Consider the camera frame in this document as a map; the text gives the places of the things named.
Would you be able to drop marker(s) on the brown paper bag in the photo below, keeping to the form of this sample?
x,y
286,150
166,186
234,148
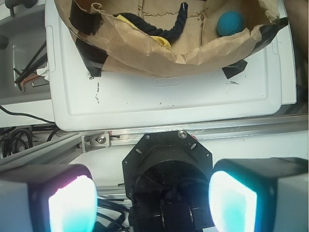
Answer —
x,y
169,38

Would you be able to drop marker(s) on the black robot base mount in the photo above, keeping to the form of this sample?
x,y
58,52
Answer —
x,y
166,177

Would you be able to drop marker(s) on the blue dimpled ball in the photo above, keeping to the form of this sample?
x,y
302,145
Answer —
x,y
230,23

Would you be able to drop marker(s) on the white plastic bin lid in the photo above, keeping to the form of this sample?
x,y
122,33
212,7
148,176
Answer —
x,y
117,100

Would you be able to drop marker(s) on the black tape strip right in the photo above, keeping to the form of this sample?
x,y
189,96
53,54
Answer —
x,y
234,69

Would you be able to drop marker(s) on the metal corner bracket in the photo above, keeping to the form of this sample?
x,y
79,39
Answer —
x,y
95,140

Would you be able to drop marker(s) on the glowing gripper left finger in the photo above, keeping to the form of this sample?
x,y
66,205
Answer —
x,y
47,198

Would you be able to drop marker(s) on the black tape strip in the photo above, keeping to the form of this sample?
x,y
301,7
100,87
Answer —
x,y
93,57
234,69

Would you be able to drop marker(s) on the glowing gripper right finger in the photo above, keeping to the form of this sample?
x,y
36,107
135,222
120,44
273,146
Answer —
x,y
260,195

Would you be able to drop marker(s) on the black tape strip left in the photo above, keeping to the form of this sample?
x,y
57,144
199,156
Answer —
x,y
93,57

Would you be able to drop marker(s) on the black allen keys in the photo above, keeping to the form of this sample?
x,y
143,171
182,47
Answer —
x,y
31,67

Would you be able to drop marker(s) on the aluminium extrusion rail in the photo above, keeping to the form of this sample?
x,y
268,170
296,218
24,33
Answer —
x,y
258,137

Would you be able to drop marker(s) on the yellow knitted cloth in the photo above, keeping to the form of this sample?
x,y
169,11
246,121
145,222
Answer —
x,y
164,42

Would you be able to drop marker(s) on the grey plastic tray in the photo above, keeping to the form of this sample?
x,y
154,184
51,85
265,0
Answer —
x,y
26,34

